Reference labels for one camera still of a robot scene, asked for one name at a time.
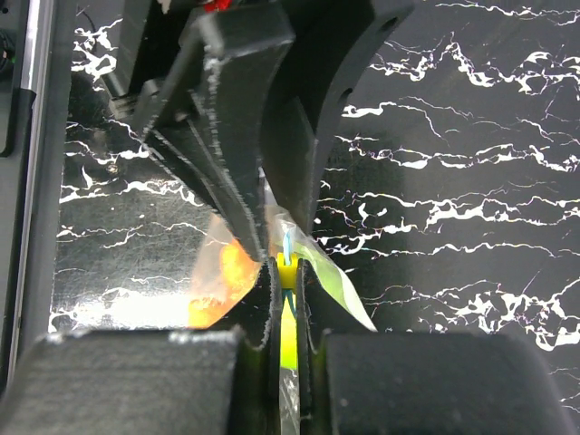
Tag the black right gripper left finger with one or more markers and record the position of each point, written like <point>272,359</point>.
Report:
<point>223,380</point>

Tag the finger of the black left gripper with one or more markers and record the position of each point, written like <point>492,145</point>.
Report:
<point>203,120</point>
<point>334,43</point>

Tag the orange toy carrot pieces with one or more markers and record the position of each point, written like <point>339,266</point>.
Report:
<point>222,276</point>

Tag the green toy apple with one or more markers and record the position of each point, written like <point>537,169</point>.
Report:
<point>288,348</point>

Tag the aluminium frame rail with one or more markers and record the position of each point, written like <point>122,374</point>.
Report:
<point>36,58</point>

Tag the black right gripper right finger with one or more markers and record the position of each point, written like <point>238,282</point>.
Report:
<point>355,381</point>

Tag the clear zip top bag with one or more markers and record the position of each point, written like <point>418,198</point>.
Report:
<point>289,244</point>

